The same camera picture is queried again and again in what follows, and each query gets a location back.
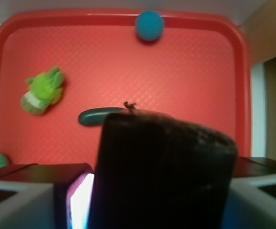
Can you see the orange plastic tray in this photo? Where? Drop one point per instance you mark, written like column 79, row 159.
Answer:
column 198, row 71

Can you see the dark blue-grey capsule toy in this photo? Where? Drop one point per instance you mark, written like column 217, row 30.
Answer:
column 96, row 116

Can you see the green plush turtle toy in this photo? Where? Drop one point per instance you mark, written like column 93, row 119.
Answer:
column 43, row 91

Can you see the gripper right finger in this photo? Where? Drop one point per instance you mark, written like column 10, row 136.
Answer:
column 251, row 202

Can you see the blue crocheted ball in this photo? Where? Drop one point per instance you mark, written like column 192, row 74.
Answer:
column 149, row 26

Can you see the black box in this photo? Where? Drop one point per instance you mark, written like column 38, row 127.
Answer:
column 156, row 172

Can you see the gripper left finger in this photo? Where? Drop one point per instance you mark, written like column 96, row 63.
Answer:
column 45, row 196

